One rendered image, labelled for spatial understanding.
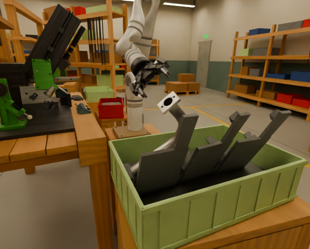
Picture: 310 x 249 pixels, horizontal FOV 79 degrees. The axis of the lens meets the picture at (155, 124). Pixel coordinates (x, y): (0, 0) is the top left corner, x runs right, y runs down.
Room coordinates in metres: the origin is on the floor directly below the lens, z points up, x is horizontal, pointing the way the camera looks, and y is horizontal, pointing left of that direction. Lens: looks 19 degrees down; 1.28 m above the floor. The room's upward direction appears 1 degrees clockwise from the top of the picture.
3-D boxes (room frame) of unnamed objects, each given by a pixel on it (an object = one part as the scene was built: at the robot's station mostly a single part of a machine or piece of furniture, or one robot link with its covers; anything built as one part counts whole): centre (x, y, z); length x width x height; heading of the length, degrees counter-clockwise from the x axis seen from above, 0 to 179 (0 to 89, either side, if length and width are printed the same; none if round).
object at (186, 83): (7.69, -1.07, 0.37); 1.20 x 0.80 x 0.74; 115
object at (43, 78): (1.39, 0.80, 1.17); 0.13 x 0.12 x 0.20; 26
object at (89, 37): (4.71, 1.70, 1.19); 2.30 x 0.55 x 2.39; 58
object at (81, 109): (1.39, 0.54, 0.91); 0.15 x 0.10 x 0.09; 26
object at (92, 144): (1.55, 0.64, 0.82); 1.50 x 0.14 x 0.15; 26
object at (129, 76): (1.08, 0.12, 1.13); 0.09 x 0.09 x 0.17; 41
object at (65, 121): (1.43, 0.89, 0.89); 1.10 x 0.42 x 0.02; 26
